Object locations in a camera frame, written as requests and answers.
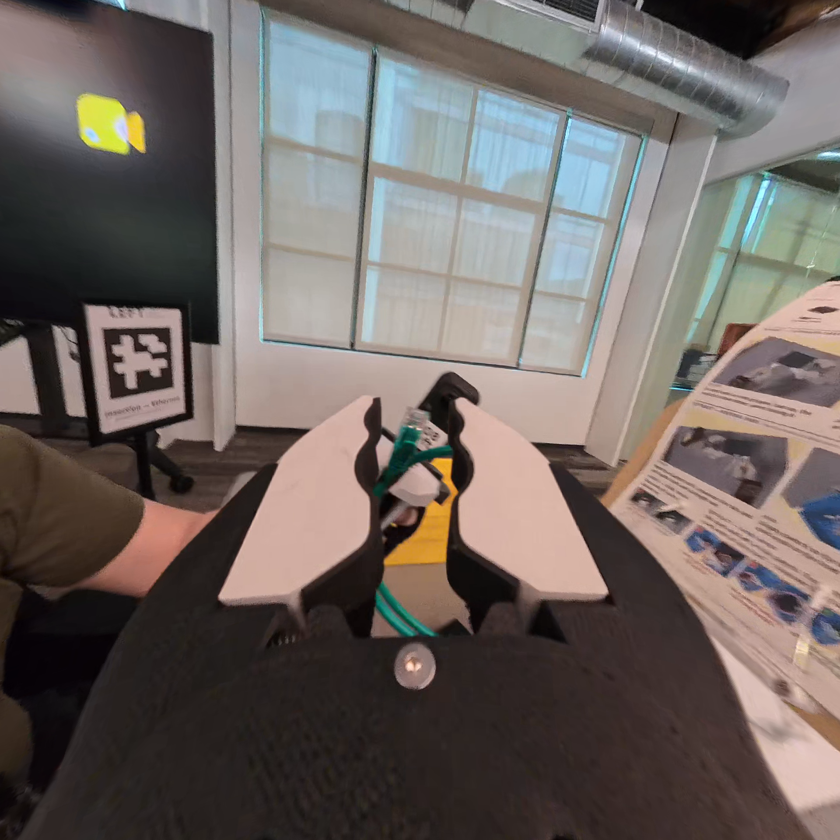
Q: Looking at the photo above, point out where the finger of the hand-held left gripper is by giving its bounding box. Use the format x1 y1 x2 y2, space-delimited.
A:
392 467 442 508

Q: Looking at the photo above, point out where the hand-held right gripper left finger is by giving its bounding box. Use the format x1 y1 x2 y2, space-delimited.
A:
218 395 385 634

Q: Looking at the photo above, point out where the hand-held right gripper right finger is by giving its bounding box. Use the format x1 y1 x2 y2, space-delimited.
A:
446 398 610 632

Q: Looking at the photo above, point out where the yellow plastic bin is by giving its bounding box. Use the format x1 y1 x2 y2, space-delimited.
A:
384 456 454 565

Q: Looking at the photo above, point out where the green ethernet cable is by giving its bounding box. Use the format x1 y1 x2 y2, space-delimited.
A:
373 407 455 637

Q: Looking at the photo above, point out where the white framed window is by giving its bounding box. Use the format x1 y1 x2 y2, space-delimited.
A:
259 10 652 379

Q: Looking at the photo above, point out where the instruction poster board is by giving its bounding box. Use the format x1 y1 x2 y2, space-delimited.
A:
600 279 840 749

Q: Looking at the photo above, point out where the black framed marker sign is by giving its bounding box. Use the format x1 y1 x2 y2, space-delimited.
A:
80 301 195 448

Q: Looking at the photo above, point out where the interior glass partition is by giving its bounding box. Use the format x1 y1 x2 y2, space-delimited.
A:
682 154 840 388

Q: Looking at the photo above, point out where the black monitor screen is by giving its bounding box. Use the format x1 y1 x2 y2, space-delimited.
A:
0 0 220 345

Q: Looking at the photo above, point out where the round silver air duct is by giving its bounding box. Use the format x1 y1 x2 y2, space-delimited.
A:
518 0 790 140

